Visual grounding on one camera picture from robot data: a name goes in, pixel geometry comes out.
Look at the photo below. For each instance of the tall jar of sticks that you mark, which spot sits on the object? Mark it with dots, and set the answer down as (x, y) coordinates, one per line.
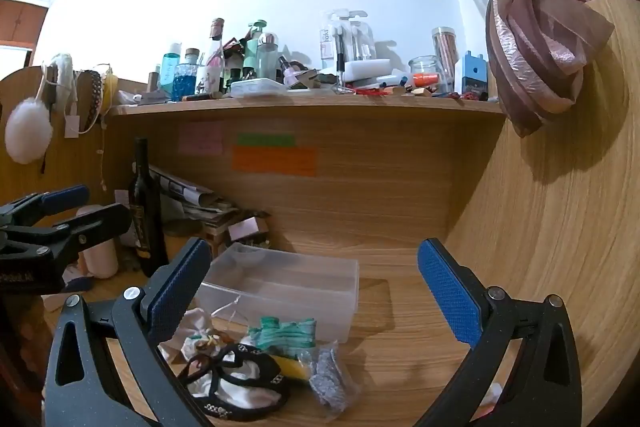
(446, 57)

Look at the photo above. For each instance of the green sticky note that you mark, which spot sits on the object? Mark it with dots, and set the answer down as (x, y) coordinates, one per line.
(265, 140)

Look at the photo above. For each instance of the short glass jar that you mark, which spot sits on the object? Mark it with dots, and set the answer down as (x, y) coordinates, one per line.
(425, 74)

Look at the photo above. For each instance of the black and white slipper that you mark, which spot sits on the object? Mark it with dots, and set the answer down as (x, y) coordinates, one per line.
(240, 382)

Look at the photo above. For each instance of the orange sticky note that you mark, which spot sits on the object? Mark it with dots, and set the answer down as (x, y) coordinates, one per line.
(274, 161)

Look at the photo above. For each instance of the clear bottle silver cap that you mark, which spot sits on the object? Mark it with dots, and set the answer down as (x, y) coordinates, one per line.
(267, 57)

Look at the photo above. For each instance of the blue bead jar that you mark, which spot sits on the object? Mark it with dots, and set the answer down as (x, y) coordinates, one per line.
(186, 82)

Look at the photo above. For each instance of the yellow headband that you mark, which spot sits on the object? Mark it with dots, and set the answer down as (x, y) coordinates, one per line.
(111, 84)

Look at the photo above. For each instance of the blue box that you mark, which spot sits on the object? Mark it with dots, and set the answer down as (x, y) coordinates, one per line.
(474, 77)

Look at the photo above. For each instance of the wooden shelf board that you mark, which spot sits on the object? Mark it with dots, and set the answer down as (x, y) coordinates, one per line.
(300, 102)

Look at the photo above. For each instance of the yellow cloth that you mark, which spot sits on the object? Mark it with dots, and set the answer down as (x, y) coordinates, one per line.
(292, 367)

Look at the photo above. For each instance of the blue liquid bottle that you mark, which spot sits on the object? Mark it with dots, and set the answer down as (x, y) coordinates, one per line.
(170, 67)

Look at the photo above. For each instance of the white paper tag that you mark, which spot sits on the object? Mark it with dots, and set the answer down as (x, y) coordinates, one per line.
(73, 126)

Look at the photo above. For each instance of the brown headband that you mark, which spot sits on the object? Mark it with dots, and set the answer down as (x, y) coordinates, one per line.
(94, 99)

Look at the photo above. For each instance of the white fluffy pompom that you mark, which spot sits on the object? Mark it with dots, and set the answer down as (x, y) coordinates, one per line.
(27, 132)

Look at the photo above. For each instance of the white flowered cloth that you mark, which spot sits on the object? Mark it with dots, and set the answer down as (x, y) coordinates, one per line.
(197, 332)

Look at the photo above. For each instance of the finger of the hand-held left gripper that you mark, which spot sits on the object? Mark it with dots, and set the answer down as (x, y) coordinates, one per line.
(65, 197)
(100, 218)

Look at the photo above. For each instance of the pink small box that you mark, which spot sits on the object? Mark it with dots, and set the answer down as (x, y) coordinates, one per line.
(247, 228)

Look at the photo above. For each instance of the white fluffy headband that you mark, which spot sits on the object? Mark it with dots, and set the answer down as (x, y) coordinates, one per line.
(62, 74)

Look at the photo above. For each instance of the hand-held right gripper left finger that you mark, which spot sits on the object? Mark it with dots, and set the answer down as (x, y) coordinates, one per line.
(175, 289)

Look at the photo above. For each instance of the black makeup brush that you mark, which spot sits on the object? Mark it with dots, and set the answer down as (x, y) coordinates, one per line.
(340, 62)

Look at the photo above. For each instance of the white pump bottle pack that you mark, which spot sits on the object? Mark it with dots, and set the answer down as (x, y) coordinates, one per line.
(347, 37)

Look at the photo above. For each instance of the clear plastic storage box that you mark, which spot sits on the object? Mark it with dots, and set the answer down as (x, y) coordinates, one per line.
(295, 287)

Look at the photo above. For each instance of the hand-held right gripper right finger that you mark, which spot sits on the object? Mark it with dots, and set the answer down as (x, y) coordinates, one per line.
(450, 292)

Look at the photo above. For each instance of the grey sock in plastic bag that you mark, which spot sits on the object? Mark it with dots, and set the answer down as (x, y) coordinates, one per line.
(330, 379)

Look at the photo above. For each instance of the brown wall cabinet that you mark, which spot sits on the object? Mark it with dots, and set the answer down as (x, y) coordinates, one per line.
(20, 17)

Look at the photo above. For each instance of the mint green pump bottle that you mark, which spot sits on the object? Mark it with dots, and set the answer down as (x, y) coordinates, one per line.
(254, 52)

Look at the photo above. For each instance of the clear flat plastic case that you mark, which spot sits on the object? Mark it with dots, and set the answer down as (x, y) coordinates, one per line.
(257, 88)

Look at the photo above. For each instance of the pink tied curtain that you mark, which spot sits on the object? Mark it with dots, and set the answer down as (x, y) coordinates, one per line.
(535, 57)

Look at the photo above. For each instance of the tall clear pink-label bottle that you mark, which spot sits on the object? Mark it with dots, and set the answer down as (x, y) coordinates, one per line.
(216, 57)

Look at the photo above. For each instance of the teal green sock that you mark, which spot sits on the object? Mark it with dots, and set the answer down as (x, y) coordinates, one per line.
(282, 333)

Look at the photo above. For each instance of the pink sticky note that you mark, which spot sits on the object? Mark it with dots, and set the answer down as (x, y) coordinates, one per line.
(201, 138)

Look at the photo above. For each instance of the pink cylinder bottle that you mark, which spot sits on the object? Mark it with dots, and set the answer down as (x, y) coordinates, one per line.
(102, 257)

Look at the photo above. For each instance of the stack of newspapers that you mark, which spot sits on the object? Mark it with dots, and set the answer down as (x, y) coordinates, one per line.
(195, 199)

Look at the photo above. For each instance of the dark wine bottle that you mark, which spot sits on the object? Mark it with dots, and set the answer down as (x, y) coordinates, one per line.
(146, 217)

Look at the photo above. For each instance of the white rectangular box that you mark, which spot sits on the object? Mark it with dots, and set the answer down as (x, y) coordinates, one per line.
(370, 69)

